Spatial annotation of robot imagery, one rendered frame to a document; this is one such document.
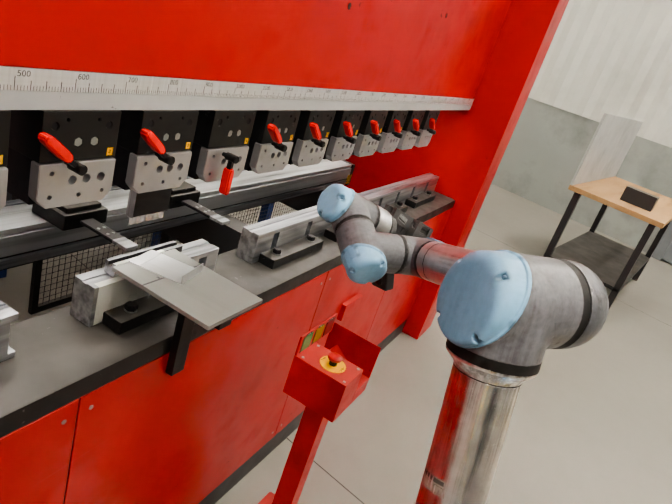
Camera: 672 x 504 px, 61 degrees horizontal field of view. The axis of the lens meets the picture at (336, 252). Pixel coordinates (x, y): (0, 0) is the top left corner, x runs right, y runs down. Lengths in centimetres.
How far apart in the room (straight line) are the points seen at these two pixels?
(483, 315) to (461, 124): 253
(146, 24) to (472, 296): 71
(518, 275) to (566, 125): 779
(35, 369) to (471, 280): 81
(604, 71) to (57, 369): 780
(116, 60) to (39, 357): 56
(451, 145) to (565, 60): 547
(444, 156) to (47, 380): 246
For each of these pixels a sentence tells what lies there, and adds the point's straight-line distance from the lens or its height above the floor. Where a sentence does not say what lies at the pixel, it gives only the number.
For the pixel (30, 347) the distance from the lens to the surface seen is 123.
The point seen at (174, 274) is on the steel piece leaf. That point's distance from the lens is 126.
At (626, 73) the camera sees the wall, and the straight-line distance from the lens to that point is 833.
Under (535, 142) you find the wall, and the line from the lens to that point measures 853.
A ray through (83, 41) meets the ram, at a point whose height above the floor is 145.
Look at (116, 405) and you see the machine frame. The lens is 129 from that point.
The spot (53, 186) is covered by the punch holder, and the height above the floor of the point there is 121.
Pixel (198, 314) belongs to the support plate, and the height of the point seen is 100.
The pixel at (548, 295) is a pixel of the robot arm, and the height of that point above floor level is 139.
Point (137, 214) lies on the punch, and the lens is 125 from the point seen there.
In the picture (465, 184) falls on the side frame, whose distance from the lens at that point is 315.
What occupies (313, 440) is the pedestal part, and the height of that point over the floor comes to 52.
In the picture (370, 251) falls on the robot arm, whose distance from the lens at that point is 100.
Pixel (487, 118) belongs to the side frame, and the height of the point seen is 133.
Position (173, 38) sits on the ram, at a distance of 112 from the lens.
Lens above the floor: 160
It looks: 22 degrees down
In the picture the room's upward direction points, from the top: 18 degrees clockwise
